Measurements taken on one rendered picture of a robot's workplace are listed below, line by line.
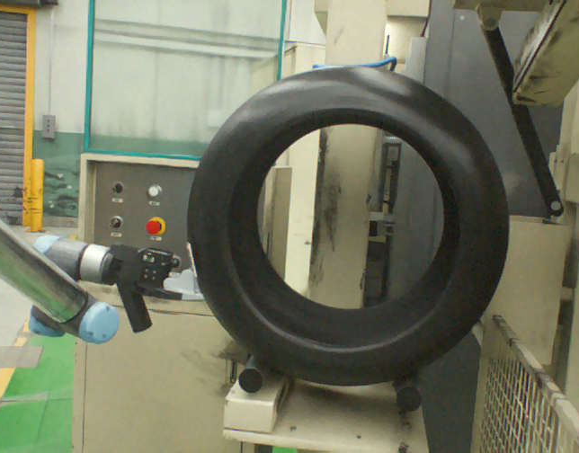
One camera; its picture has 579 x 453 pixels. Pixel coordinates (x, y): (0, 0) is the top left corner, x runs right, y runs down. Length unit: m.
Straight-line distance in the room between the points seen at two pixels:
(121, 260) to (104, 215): 0.65
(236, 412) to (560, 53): 0.84
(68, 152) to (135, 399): 8.28
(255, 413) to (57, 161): 9.05
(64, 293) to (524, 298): 0.92
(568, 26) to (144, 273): 0.86
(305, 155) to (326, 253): 3.08
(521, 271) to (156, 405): 1.08
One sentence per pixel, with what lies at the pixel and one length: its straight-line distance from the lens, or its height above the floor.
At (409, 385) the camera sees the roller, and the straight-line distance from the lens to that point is 1.18.
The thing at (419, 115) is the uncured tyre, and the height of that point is 1.38.
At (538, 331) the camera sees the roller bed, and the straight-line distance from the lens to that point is 1.49.
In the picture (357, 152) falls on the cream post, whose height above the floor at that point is 1.32.
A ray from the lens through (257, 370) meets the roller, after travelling 1.19.
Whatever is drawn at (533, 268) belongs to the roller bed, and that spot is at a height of 1.10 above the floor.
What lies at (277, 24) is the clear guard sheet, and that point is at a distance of 1.82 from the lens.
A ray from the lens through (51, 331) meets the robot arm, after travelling 1.36.
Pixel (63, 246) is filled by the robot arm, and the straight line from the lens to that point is 1.35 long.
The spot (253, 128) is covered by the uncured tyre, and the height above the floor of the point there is 1.35.
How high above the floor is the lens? 1.31
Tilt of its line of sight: 6 degrees down
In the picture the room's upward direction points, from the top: 4 degrees clockwise
